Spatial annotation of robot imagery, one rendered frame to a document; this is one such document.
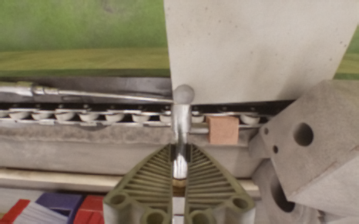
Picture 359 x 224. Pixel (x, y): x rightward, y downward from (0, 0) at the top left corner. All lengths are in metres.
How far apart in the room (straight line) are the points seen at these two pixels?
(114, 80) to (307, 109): 0.33
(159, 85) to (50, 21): 1.18
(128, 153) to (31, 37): 1.26
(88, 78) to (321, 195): 0.43
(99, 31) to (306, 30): 1.11
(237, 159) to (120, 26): 1.04
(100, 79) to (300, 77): 0.39
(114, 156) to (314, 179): 0.47
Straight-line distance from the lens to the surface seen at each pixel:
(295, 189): 0.28
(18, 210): 0.72
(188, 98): 0.24
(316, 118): 0.23
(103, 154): 0.50
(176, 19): 0.24
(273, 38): 0.28
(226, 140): 0.17
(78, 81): 0.36
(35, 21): 1.47
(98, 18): 1.19
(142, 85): 0.29
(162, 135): 0.39
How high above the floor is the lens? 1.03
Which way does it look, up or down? 59 degrees down
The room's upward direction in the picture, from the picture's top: 177 degrees counter-clockwise
